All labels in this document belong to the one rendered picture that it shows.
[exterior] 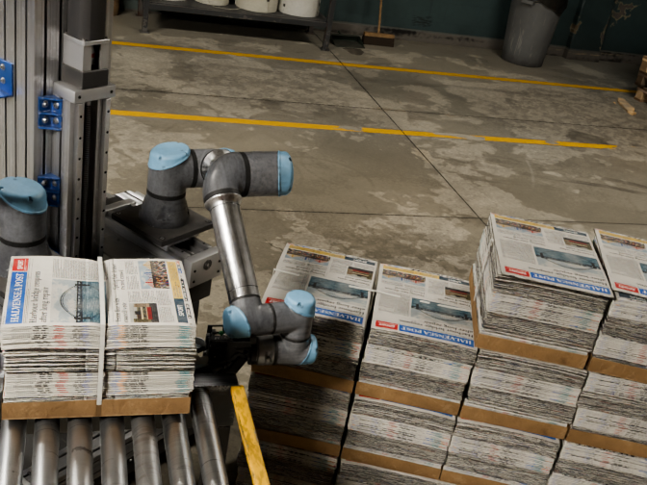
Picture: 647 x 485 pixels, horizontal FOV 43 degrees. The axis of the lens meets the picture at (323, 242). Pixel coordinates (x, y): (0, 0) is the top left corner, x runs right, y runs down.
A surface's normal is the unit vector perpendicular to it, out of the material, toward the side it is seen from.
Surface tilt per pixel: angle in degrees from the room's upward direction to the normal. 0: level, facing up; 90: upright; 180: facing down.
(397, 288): 1
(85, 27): 90
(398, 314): 1
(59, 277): 5
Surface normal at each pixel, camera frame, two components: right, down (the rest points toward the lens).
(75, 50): -0.60, 0.28
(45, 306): 0.14, -0.89
